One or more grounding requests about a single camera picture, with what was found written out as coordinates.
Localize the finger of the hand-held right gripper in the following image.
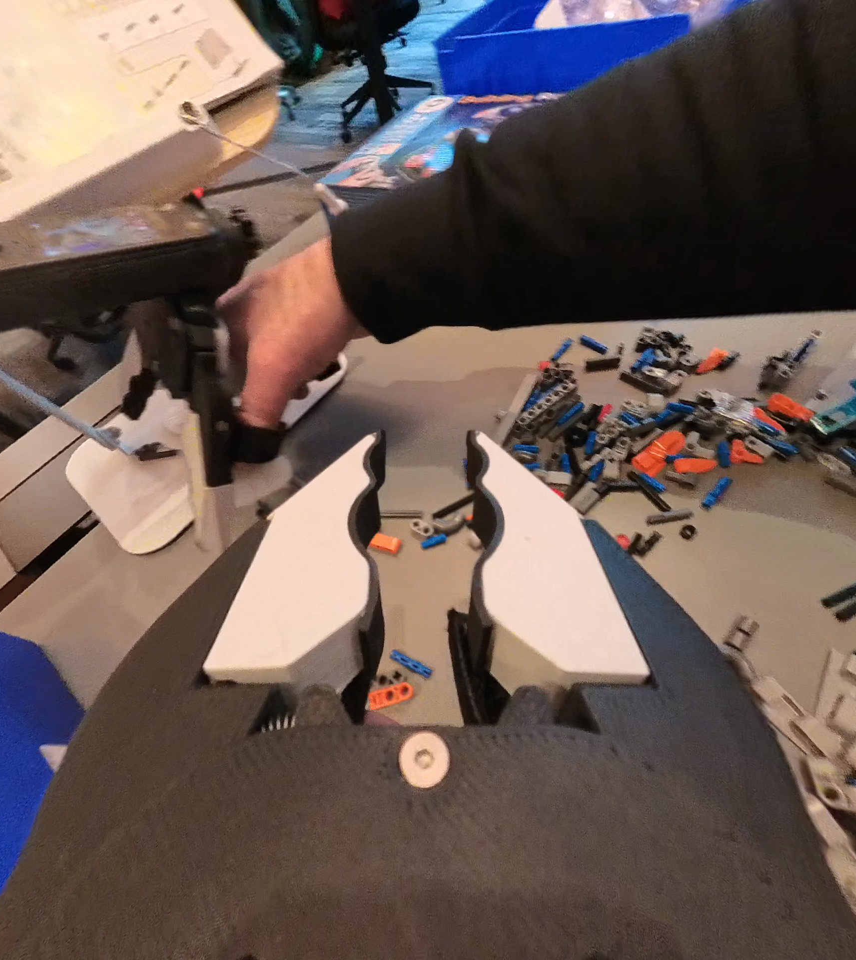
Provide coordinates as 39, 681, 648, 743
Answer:
125, 297, 237, 549

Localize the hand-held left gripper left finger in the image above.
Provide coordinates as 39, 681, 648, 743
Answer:
203, 432, 388, 718

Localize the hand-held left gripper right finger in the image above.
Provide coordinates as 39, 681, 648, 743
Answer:
448, 431, 651, 721

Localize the pile of toy building pieces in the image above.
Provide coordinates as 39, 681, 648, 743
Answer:
365, 323, 856, 931

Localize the person's right forearm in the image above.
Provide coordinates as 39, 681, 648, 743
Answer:
328, 0, 856, 349

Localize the person's right hand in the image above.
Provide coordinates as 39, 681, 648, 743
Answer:
218, 237, 372, 433

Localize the wooden book stand, white base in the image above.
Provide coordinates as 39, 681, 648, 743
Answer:
0, 68, 351, 559

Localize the instruction manual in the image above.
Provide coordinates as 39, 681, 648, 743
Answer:
0, 0, 283, 226

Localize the blue toy kit box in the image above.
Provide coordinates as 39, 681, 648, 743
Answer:
316, 90, 567, 208

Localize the office chair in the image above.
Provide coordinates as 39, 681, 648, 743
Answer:
335, 0, 441, 139

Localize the desk cable hatch cover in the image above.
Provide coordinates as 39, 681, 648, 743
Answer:
0, 444, 117, 574

